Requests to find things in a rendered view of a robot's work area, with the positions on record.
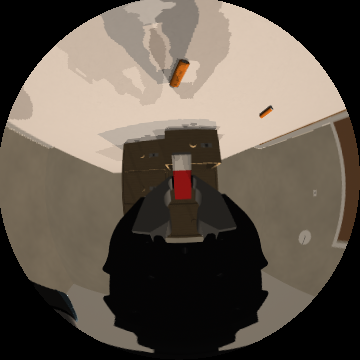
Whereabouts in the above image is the wooden chest of drawers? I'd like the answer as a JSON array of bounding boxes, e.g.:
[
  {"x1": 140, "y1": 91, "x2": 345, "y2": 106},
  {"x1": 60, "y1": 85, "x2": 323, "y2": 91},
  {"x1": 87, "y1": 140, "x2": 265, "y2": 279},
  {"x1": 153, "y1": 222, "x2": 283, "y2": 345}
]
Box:
[{"x1": 122, "y1": 139, "x2": 218, "y2": 238}]

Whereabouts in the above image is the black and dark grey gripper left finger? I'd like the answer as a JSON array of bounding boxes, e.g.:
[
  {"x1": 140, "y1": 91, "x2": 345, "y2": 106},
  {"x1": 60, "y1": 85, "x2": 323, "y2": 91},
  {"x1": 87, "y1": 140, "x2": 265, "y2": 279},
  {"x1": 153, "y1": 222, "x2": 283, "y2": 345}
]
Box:
[{"x1": 103, "y1": 175, "x2": 174, "y2": 275}]

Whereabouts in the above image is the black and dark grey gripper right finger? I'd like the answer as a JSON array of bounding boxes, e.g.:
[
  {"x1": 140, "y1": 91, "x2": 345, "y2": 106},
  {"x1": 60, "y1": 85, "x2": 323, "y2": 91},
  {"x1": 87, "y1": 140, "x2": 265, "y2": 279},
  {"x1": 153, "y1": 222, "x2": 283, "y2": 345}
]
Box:
[{"x1": 191, "y1": 175, "x2": 268, "y2": 269}]

